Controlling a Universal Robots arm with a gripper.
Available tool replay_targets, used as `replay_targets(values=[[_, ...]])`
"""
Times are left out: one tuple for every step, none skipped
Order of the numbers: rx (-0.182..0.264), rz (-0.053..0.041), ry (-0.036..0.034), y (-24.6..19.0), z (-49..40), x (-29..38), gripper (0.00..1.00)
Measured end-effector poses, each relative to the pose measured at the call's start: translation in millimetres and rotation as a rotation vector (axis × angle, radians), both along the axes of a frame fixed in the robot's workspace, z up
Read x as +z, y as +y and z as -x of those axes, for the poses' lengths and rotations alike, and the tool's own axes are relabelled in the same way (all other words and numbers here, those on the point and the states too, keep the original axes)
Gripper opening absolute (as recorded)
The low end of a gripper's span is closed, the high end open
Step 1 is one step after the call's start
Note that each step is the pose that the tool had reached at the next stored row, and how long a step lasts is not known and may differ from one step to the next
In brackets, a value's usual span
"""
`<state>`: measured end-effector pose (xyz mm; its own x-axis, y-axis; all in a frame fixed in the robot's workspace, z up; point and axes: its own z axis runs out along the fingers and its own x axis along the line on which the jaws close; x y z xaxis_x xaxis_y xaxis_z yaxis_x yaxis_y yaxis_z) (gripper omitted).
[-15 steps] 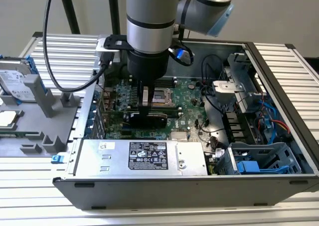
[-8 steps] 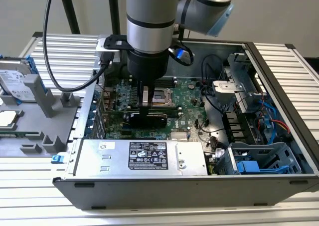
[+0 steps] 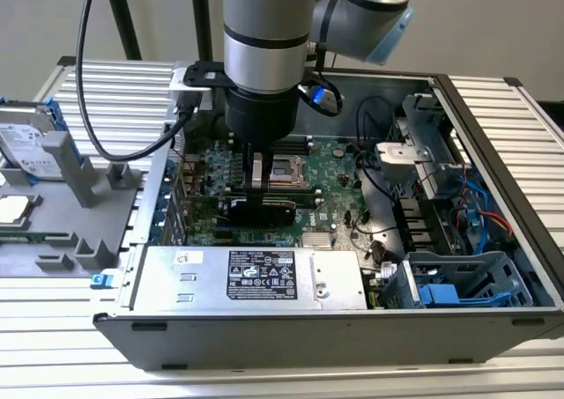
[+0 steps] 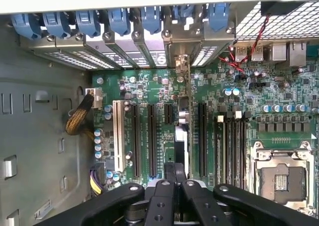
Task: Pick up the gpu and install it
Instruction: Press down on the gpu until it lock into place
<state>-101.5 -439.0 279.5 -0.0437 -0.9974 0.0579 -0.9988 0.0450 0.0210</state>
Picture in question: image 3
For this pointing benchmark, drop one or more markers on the silver finned heat sink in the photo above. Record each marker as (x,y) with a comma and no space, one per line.
(316,239)

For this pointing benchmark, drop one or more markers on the black table corner cap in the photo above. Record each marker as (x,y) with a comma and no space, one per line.
(67,61)
(513,82)

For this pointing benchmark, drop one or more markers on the hard disk in blue carrier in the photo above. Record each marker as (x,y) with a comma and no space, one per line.
(22,143)

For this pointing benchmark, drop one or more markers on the grey parts rack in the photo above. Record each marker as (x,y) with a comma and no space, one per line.
(66,214)

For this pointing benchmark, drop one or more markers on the small silver wrist camera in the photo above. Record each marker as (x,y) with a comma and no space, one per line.
(324,101)

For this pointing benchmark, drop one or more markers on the blue disk bay latch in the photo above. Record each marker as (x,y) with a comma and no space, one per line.
(438,294)

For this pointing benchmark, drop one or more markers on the black slanted tripod leg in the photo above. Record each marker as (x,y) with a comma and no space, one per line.
(126,24)

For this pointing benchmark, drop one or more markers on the blue card retention clip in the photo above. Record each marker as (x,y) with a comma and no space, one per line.
(161,204)
(169,166)
(164,189)
(156,231)

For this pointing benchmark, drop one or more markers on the green motherboard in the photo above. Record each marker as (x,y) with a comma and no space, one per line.
(326,187)

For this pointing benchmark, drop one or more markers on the green and black graphics card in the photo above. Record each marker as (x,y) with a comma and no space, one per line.
(273,216)

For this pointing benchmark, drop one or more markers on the small blue plastic clip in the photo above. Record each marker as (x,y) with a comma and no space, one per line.
(100,281)

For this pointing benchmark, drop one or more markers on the silver power supply unit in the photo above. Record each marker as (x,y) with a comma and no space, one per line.
(198,284)

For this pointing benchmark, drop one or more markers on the grey open PC case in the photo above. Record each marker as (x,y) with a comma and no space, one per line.
(308,342)

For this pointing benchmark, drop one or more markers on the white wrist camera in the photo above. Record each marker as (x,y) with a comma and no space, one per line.
(207,74)

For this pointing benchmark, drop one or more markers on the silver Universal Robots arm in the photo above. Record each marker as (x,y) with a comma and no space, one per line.
(264,29)

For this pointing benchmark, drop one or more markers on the silver metal drive cage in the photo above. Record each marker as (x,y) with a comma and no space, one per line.
(423,121)

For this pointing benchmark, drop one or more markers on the CPU socket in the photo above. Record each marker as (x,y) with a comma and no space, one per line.
(291,170)

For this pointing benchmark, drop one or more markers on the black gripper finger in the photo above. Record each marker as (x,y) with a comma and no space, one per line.
(258,174)
(269,165)

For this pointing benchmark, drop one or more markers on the silver coin cell battery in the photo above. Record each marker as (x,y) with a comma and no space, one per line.
(337,152)

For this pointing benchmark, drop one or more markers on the grey plastic disk bay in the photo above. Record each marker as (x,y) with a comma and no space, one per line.
(458,267)

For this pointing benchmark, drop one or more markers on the silver CPU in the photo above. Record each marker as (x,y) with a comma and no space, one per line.
(13,209)

